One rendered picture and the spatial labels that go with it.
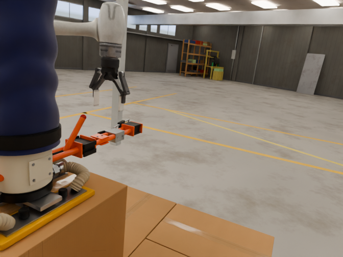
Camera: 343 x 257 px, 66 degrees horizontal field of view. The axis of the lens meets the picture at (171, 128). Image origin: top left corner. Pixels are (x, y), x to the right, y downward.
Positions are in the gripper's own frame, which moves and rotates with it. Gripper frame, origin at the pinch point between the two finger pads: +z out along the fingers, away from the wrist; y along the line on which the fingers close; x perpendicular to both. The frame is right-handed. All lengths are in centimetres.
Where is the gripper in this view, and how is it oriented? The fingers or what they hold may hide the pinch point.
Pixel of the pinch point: (108, 105)
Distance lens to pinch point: 119.6
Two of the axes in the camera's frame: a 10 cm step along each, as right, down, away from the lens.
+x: 4.4, -2.0, 8.7
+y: 8.9, 2.1, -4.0
